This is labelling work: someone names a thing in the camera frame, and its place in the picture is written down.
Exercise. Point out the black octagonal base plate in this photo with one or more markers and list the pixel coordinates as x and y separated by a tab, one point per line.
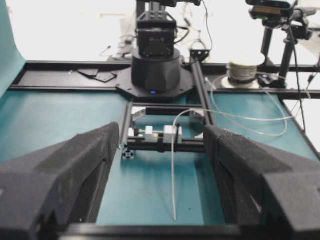
156	86

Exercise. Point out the white wire spool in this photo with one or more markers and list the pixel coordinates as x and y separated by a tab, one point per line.
242	71

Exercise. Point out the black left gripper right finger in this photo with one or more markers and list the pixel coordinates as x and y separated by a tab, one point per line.
266	193

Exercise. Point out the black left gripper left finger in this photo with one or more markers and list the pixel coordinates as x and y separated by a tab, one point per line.
56	185

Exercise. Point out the black long extrusion rail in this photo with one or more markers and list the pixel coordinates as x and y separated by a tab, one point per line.
84	76

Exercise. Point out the white wire clamp block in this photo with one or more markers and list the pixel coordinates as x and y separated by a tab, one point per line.
151	135

